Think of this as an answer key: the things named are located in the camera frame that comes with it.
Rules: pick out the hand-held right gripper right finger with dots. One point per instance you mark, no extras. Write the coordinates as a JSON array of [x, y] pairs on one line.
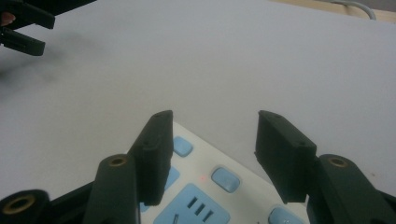
[[285, 155]]

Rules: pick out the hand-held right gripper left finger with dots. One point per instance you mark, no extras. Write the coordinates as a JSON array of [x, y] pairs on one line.
[[154, 161]]

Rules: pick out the white and blue power strip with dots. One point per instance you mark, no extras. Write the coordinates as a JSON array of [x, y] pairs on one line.
[[204, 169]]

